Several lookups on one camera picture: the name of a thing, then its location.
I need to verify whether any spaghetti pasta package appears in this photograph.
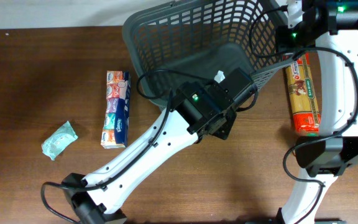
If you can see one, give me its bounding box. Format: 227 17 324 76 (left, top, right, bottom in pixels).
285 53 321 136

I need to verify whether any grey plastic mesh basket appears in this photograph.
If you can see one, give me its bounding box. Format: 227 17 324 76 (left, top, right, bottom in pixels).
122 0 300 108

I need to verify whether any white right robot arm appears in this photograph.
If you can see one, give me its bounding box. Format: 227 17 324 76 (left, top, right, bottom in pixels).
277 1 358 223

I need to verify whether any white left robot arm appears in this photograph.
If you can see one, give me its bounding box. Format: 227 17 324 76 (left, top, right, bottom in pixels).
62 68 258 223

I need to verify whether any teal tissue pocket pack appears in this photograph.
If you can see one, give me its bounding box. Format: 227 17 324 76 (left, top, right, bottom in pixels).
41 121 78 161

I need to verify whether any Kleenex tissue multipack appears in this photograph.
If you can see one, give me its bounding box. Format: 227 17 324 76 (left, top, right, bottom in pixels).
101 70 131 149

